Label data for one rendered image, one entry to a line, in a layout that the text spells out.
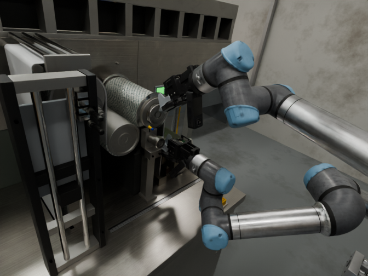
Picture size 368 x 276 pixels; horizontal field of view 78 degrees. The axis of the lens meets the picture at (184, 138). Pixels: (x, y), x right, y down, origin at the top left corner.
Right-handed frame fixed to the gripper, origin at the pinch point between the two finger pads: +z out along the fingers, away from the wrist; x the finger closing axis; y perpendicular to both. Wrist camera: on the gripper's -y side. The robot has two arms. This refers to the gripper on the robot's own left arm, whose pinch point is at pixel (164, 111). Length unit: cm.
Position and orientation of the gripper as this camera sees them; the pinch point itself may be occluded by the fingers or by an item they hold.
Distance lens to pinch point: 79.6
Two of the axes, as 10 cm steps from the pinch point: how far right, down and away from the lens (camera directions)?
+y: -3.5, -9.4, 0.0
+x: -7.0, 2.6, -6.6
